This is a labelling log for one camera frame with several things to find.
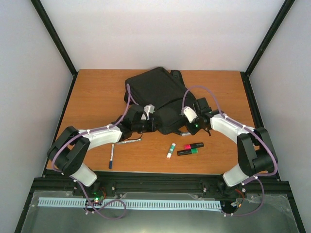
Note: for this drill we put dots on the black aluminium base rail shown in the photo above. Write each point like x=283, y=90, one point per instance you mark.
x=112, y=184

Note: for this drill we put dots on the green lit circuit board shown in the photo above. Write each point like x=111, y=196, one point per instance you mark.
x=100, y=199

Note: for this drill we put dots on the light blue cable duct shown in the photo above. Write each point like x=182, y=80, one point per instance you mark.
x=205, y=205

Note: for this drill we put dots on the green highlighter marker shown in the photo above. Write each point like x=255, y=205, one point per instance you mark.
x=187, y=152

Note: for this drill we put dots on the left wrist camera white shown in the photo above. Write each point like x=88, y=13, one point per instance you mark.
x=148, y=110

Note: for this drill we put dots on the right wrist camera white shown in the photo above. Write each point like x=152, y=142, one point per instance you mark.
x=189, y=114

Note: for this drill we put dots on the pink highlighter marker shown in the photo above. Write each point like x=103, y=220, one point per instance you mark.
x=193, y=145

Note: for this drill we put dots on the black student backpack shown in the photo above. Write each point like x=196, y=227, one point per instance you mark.
x=166, y=91

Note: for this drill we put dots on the blue whiteboard marker pen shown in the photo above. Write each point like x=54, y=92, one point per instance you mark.
x=111, y=157

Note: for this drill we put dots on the left black frame post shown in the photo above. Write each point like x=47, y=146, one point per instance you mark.
x=37, y=4

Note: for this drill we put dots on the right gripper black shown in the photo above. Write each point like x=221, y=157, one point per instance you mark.
x=192, y=129

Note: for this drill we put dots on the black frame post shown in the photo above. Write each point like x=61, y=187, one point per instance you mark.
x=283, y=11
x=37, y=4

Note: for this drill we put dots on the right black frame post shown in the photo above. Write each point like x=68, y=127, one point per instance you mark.
x=283, y=11

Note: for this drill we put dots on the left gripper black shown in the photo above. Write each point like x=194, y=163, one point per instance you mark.
x=152, y=127

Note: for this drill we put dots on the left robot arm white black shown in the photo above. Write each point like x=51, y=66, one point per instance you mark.
x=67, y=153

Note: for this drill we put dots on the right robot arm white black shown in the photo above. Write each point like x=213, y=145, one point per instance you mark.
x=256, y=154

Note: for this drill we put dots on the white green glue stick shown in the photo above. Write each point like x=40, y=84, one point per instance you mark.
x=171, y=149

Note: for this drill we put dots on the clear silver pen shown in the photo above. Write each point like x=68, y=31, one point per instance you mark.
x=129, y=141

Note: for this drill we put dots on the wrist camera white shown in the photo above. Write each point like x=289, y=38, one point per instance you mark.
x=148, y=110
x=189, y=114

